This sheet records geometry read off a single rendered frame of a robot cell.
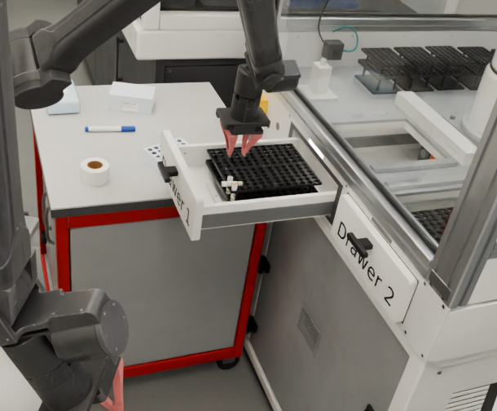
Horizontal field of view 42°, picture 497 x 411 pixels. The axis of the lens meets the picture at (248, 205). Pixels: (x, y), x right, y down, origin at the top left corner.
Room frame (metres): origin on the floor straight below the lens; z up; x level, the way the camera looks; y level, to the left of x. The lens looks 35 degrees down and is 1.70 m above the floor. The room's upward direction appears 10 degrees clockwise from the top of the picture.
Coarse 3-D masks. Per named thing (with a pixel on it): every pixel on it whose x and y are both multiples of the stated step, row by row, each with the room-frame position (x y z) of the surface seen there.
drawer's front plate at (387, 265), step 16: (352, 208) 1.15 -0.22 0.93; (336, 224) 1.18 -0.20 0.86; (352, 224) 1.13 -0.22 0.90; (368, 224) 1.10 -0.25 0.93; (336, 240) 1.17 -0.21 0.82; (384, 240) 1.05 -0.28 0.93; (352, 256) 1.11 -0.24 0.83; (368, 256) 1.06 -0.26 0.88; (384, 256) 1.02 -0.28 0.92; (384, 272) 1.01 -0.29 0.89; (400, 272) 0.97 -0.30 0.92; (384, 288) 0.99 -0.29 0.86; (400, 288) 0.95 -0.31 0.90; (384, 304) 0.98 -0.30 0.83; (400, 304) 0.94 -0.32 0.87; (400, 320) 0.94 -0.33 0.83
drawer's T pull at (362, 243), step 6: (348, 234) 1.08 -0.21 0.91; (354, 240) 1.06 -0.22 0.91; (360, 240) 1.06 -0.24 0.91; (366, 240) 1.07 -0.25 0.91; (354, 246) 1.05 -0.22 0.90; (360, 246) 1.04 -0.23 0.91; (366, 246) 1.05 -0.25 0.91; (372, 246) 1.05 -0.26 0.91; (360, 252) 1.03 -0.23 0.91; (366, 252) 1.03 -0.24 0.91
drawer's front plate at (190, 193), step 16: (176, 144) 1.28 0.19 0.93; (160, 160) 1.34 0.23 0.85; (176, 160) 1.22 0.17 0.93; (176, 176) 1.21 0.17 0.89; (192, 176) 1.17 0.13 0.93; (176, 192) 1.20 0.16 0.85; (192, 192) 1.11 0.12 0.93; (192, 208) 1.10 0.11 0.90; (192, 224) 1.09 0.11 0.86; (192, 240) 1.08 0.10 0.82
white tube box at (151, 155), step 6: (180, 138) 1.54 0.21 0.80; (156, 144) 1.48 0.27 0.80; (180, 144) 1.50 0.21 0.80; (144, 150) 1.45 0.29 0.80; (150, 150) 1.46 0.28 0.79; (156, 150) 1.45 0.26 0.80; (144, 156) 1.44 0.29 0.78; (150, 156) 1.43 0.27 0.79; (156, 156) 1.43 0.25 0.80; (144, 162) 1.44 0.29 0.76; (150, 162) 1.43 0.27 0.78; (156, 162) 1.41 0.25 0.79; (156, 168) 1.41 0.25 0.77
